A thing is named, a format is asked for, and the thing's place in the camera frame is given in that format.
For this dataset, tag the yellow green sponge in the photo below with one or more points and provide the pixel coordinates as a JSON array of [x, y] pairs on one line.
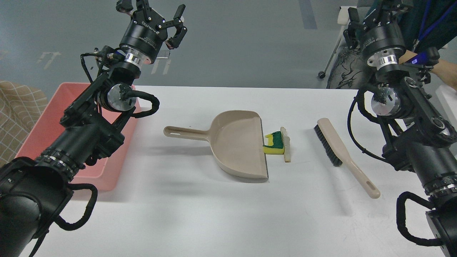
[[275, 144]]

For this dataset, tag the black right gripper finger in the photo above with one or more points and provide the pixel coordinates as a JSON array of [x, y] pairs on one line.
[[354, 25], [385, 11]]

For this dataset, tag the beige checked cloth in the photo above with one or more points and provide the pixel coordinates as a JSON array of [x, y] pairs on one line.
[[20, 109]]

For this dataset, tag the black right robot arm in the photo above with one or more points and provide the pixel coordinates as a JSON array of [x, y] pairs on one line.
[[418, 138]]

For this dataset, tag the person in dark clothes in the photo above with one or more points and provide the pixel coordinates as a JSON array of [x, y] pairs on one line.
[[430, 23]]

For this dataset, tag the white office chair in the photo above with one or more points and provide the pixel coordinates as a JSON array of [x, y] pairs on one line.
[[343, 21]]

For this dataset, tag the beige plastic dustpan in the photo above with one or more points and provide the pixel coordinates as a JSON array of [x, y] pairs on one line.
[[236, 140]]

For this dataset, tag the beige hand brush black bristles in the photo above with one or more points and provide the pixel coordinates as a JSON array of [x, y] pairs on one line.
[[338, 155]]

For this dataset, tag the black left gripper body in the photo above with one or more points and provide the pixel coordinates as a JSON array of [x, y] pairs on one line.
[[143, 34]]

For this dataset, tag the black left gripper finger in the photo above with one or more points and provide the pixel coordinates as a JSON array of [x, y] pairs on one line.
[[125, 6], [178, 23]]

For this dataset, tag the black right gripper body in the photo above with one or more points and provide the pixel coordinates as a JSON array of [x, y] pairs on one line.
[[381, 42]]

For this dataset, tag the pink plastic bin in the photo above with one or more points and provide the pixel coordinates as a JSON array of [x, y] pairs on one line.
[[105, 173]]

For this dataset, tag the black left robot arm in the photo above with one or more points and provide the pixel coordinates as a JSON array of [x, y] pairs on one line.
[[36, 193]]

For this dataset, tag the white side table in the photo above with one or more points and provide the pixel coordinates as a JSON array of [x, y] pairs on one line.
[[448, 99]]

